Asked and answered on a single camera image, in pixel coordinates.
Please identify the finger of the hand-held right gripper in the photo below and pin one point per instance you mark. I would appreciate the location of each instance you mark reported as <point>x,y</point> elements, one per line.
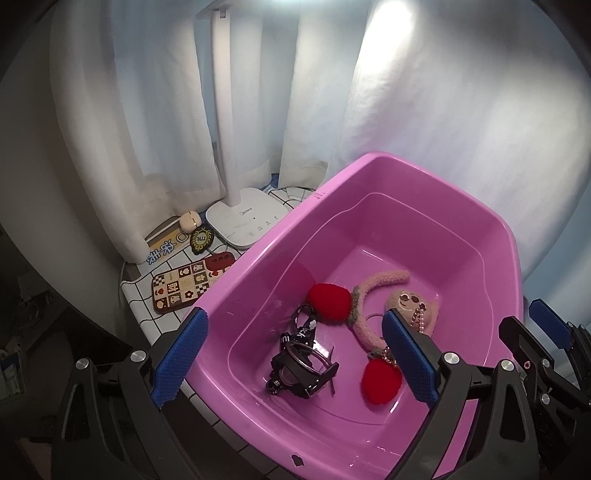
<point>549,323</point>
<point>517,334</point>

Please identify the dark red remote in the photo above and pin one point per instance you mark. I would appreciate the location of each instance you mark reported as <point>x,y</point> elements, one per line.
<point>219,263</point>

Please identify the patterned brown phone case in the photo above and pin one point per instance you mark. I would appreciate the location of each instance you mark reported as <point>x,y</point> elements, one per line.
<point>182,287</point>

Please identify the white desk lamp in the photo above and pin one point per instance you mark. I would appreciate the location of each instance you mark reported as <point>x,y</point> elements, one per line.
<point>244,217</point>

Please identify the flat box with blue print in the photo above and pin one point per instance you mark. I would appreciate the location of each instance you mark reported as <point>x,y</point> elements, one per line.
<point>164,243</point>

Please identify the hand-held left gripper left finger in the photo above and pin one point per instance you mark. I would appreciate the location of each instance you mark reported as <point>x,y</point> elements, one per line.
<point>178,360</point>

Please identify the black gold embroidered badge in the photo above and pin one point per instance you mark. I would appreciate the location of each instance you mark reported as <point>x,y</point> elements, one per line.
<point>202,240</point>

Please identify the beige earbuds case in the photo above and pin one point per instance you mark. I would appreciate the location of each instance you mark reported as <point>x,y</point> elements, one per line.
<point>189,219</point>

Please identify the pink plastic basin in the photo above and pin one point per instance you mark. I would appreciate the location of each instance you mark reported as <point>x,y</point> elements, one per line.
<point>369,240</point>

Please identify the white curtain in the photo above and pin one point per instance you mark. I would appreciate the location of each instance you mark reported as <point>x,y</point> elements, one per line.
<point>438,92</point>

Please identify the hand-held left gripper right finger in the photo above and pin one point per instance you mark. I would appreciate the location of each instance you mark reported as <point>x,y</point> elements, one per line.
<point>408,360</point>

